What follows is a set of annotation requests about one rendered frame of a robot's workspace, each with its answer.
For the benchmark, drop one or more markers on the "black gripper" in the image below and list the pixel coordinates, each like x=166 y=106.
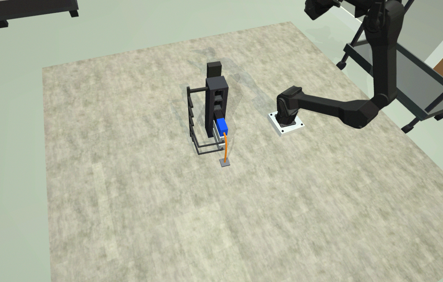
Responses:
x=325 y=2

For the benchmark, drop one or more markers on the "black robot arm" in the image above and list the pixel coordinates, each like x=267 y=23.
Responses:
x=382 y=26

